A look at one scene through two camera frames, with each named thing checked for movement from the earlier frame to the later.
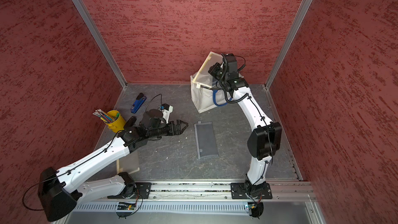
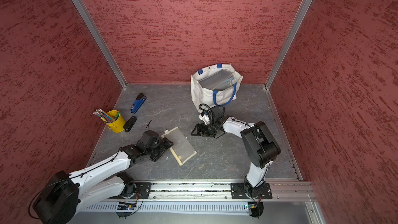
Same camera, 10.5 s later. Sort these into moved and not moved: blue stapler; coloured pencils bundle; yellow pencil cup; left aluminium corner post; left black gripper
Moved: left black gripper
Not moved: coloured pencils bundle; left aluminium corner post; yellow pencil cup; blue stapler
